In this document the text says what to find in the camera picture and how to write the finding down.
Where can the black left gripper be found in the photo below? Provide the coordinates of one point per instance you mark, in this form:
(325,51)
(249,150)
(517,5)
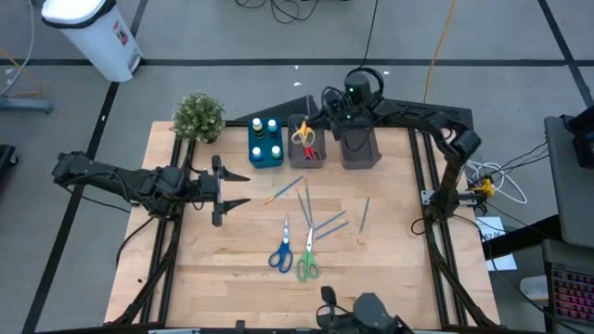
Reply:
(204,190)

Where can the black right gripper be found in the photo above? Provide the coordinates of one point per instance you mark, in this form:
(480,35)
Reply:
(350,120)

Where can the yellow scissors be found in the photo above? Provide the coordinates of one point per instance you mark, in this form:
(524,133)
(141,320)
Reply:
(304,127)

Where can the red scissors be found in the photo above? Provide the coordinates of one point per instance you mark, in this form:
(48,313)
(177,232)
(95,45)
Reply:
(310,153)

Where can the green paint bottle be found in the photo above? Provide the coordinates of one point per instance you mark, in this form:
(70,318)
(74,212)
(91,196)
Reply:
(276,151)

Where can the yellow paint bottle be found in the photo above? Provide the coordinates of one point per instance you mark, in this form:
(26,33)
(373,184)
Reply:
(256,126)

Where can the blue scissors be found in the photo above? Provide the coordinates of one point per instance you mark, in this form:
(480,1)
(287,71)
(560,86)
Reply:
(283,248)

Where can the green scissors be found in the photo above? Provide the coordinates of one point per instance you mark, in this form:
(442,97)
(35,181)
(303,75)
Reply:
(307,256)

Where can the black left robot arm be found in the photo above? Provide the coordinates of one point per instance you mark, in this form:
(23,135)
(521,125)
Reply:
(116,178)

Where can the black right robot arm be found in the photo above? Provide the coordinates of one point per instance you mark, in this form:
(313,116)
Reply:
(417,116)

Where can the grey plastic bin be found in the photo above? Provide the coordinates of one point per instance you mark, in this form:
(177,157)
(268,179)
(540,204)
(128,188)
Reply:
(362,160)
(297,155)

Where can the teal bottle holder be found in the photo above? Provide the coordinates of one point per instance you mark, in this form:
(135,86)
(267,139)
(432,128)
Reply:
(266,141)

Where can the artificial green plant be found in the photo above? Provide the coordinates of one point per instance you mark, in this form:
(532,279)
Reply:
(198,116)

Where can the black table edge clip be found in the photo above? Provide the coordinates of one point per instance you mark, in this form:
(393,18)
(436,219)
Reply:
(240,325)

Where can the black mesh panel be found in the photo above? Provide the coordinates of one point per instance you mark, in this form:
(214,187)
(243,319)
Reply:
(457,116)

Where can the yellow plug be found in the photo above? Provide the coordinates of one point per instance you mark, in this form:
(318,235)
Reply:
(486,188)

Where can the dark grey rounded equipment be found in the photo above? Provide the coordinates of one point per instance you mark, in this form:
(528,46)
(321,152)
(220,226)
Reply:
(366,315)

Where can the white trash can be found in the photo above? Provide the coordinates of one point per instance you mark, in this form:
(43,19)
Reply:
(93,42)

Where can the grey floor stand base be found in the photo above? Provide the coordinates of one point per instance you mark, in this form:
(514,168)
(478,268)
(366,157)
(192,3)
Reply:
(25,104)

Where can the black floor object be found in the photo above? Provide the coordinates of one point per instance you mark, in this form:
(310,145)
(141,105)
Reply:
(7,155)

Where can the white paper sheet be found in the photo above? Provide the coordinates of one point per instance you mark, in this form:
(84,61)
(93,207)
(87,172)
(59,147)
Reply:
(503,262)

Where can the grey side desk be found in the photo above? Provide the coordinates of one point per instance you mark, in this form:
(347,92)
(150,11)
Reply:
(568,185)

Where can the black desk equipment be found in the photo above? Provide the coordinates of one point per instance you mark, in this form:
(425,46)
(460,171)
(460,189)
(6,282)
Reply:
(584,144)

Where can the white container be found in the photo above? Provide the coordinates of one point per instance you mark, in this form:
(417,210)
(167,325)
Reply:
(533,287)

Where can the backlit keyboard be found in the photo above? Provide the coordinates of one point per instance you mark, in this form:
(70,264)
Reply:
(573,292)

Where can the black aluminium rig frame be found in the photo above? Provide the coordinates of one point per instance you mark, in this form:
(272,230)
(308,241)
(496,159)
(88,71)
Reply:
(236,123)

